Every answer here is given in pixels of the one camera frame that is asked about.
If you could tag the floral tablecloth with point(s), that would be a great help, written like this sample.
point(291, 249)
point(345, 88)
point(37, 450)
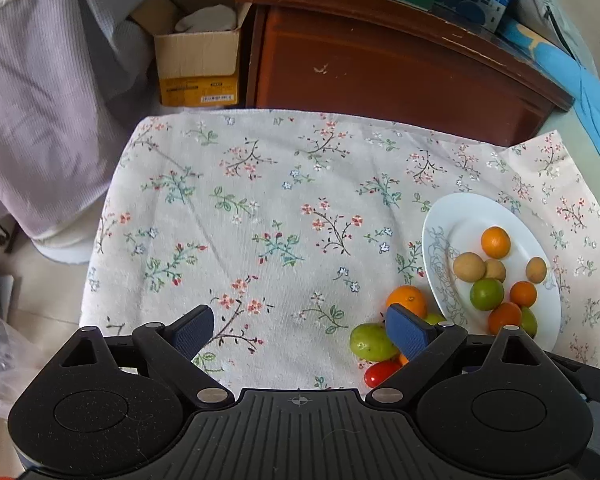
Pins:
point(280, 185)

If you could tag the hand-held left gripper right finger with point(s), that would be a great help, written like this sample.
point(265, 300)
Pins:
point(405, 332)

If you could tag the white cloth bundle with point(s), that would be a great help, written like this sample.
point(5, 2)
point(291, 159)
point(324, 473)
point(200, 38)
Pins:
point(205, 17)

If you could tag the white round base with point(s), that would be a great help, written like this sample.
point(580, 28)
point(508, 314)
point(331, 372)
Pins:
point(65, 247)

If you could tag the red-brown wooden nightstand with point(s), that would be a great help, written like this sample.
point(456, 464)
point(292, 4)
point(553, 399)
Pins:
point(380, 60)

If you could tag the grey fabric bundle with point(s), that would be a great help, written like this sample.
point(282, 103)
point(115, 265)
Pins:
point(555, 15)

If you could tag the blue plush pillow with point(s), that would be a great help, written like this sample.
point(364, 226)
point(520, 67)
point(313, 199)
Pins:
point(595, 105)

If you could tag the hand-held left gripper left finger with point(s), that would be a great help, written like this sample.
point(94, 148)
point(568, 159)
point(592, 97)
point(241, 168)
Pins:
point(195, 330)

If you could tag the white round plate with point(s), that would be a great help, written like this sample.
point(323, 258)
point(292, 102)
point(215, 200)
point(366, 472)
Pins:
point(480, 220)

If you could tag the purple waffle cloth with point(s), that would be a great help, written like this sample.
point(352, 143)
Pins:
point(40, 110)

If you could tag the clear plastic bag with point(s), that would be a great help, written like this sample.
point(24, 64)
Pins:
point(5, 360)

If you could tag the brown longan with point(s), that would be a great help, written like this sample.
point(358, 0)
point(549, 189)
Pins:
point(497, 271)
point(469, 266)
point(536, 269)

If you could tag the open brown cardboard box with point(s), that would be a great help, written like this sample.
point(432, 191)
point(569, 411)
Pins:
point(195, 60)

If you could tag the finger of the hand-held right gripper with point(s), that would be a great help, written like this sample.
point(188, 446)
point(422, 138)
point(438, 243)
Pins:
point(590, 377)

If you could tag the red cherry tomato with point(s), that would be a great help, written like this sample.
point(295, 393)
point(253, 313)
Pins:
point(380, 372)

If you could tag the grey garment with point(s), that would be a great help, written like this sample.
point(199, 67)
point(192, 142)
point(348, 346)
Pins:
point(125, 45)

